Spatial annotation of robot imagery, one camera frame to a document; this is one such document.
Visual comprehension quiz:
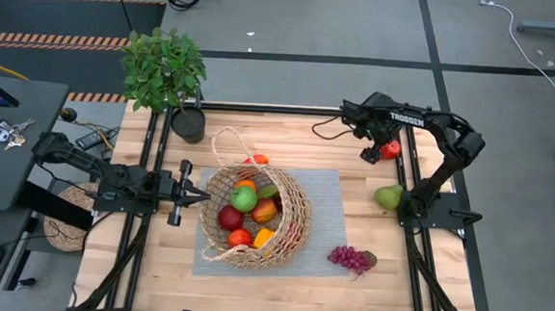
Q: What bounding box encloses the green apple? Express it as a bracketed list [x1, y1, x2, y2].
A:
[227, 185, 259, 214]

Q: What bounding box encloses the potted green plant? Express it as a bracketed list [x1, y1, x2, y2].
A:
[115, 23, 213, 146]

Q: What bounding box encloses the black hazard-striped floor mat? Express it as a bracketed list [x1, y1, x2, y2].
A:
[0, 0, 168, 109]

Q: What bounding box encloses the green pear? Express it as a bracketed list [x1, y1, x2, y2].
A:
[373, 182, 405, 213]

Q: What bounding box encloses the black desk base beam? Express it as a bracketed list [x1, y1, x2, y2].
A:
[14, 180, 97, 232]

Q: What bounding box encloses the orange red peach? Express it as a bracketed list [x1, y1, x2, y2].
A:
[251, 196, 278, 226]

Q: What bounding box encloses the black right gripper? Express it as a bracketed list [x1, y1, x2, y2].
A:
[352, 116, 400, 167]

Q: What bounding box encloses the grey woven placemat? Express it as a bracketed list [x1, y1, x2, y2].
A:
[191, 162, 355, 286]

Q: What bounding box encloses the red tomato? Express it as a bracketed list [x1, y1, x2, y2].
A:
[225, 227, 254, 250]

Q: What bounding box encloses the key bunch with fob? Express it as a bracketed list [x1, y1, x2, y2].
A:
[0, 117, 36, 153]

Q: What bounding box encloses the white cable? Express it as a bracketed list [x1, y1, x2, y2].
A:
[474, 0, 555, 97]

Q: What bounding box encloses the purple grape bunch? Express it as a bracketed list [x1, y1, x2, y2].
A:
[327, 244, 379, 277]

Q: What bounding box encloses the woven wicker basket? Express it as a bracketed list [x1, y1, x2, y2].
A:
[196, 124, 318, 275]

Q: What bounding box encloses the yellow bell pepper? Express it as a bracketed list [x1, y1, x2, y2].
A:
[251, 226, 276, 250]

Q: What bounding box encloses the green cucumber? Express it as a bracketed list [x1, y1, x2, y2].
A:
[256, 182, 280, 201]

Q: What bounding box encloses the red and orange fruit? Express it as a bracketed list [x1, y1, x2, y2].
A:
[241, 152, 271, 168]

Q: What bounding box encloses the thin black floor cable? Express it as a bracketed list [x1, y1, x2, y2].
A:
[106, 0, 137, 35]

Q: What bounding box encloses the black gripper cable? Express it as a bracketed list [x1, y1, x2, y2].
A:
[310, 113, 358, 143]

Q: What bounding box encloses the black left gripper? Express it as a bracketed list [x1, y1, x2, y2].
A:
[154, 156, 213, 228]

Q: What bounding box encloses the round wicker mat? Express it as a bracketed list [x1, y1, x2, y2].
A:
[41, 179, 101, 254]

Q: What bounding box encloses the black aluminium frame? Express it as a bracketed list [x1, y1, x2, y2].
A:
[68, 91, 508, 311]

